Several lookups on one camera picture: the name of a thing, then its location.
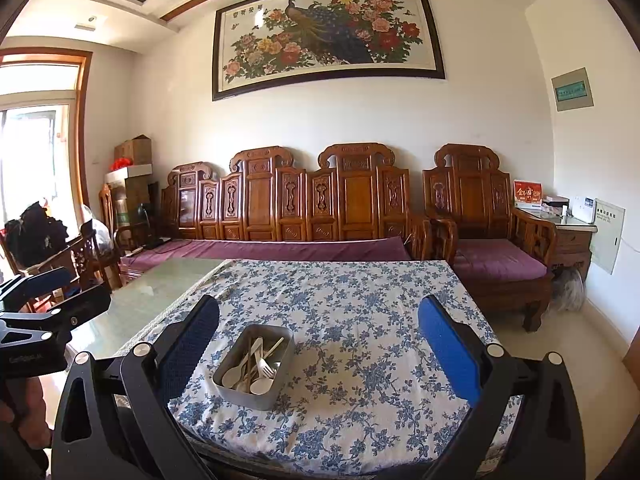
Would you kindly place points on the white router box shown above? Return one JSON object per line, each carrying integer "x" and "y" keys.
{"x": 583, "y": 210}

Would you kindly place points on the purple sofa cushion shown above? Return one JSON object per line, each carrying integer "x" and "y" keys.
{"x": 275, "y": 250}

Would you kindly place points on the person's left hand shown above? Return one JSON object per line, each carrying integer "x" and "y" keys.
{"x": 40, "y": 410}

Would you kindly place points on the black desk lamp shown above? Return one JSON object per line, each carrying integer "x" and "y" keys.
{"x": 146, "y": 215}

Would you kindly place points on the purple armchair cushion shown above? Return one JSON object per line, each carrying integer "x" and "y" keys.
{"x": 500, "y": 257}

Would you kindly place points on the open cardboard box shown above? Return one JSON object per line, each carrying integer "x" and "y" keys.
{"x": 134, "y": 150}

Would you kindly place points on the tall backed wooden chair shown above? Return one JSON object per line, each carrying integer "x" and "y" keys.
{"x": 106, "y": 210}

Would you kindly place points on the red decoration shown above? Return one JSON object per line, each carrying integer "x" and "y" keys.
{"x": 122, "y": 163}

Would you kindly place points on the grey electrical panel door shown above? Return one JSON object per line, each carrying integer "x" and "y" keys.
{"x": 607, "y": 237}

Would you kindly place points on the carved wooden armchair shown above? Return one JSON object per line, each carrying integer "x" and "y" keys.
{"x": 465, "y": 195}

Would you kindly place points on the wooden door frame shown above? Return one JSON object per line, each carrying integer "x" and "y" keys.
{"x": 82, "y": 135}

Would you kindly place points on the white fluffy bundle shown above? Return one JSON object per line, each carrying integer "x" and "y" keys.
{"x": 569, "y": 290}

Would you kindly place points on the clear plastic bag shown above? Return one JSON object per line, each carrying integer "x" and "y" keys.
{"x": 97, "y": 230}

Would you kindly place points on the blue floral tablecloth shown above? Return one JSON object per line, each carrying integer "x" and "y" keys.
{"x": 350, "y": 310}

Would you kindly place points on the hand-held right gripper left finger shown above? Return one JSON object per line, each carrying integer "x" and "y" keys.
{"x": 192, "y": 345}

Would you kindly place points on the wooden side table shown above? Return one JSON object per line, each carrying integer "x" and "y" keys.
{"x": 575, "y": 245}

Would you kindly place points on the green labelled wall panel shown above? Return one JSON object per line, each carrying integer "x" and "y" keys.
{"x": 572, "y": 90}

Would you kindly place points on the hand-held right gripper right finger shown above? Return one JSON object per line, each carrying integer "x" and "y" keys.
{"x": 450, "y": 347}

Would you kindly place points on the grey metal tin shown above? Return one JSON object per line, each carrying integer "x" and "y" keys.
{"x": 280, "y": 360}

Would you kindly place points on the framed peacock painting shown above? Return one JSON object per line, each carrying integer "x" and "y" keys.
{"x": 330, "y": 35}

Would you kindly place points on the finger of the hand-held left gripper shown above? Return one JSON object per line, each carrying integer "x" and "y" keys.
{"x": 85, "y": 305}
{"x": 45, "y": 280}

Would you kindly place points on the long carved wooden sofa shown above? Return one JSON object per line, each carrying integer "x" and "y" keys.
{"x": 300, "y": 200}

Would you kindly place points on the dark wooden dining chair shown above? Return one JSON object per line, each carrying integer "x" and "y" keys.
{"x": 92, "y": 260}

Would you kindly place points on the black bag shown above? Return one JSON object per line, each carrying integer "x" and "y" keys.
{"x": 35, "y": 232}

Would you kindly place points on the reddish wooden dining chair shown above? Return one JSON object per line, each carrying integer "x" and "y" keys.
{"x": 30, "y": 270}

